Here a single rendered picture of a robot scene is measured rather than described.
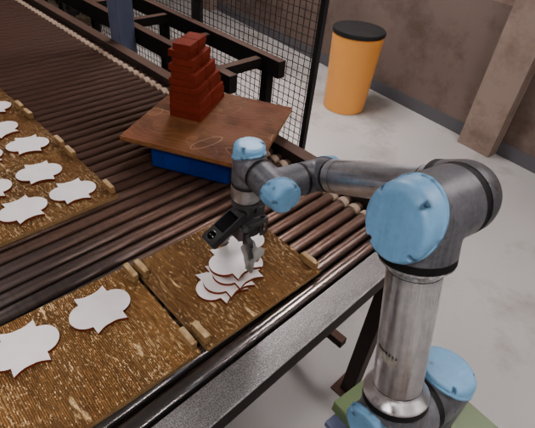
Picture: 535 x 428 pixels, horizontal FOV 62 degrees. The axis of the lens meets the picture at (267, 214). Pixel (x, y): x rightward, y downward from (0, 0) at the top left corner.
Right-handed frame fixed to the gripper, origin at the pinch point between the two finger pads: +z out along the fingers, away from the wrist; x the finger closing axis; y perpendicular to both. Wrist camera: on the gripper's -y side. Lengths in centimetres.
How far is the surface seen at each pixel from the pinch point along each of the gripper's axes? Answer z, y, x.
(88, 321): 5.9, -37.9, 7.5
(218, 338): 6.9, -14.9, -14.2
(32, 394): 7, -54, -3
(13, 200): 7, -38, 65
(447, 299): 100, 142, -15
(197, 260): 6.8, -4.9, 11.0
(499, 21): 2, 325, 95
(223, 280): 3.8, -4.8, -1.8
